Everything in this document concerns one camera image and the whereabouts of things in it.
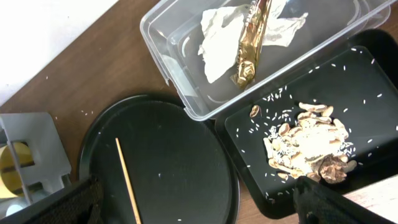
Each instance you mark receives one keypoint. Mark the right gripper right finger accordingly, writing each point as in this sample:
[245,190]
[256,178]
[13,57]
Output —
[317,204]

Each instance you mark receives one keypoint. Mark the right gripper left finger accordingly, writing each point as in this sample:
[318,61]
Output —
[79,203]

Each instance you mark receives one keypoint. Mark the wooden chopstick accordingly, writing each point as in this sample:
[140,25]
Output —
[128,184]

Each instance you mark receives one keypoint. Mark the peanut shells and rice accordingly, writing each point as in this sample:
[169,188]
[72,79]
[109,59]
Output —
[314,147]

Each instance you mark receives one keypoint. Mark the yellow bowl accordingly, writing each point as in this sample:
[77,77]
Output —
[11,185]

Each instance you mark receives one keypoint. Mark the white tissue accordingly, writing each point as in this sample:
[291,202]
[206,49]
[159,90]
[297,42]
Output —
[222,28]

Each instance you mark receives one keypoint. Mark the gold foil wrapper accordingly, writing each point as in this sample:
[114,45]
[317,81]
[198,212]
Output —
[250,43]

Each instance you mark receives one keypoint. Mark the pink plastic cup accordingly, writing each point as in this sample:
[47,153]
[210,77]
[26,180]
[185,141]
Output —
[15,207]

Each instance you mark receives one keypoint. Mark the grey dishwasher rack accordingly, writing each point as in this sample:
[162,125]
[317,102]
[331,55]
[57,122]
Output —
[51,170]

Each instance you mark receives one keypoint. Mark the black rectangular waste bin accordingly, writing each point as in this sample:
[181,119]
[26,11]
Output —
[359,79]

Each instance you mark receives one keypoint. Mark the clear plastic waste bin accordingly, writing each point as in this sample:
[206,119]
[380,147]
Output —
[172,32]

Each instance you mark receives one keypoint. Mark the round black tray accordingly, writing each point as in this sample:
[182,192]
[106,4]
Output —
[178,169]

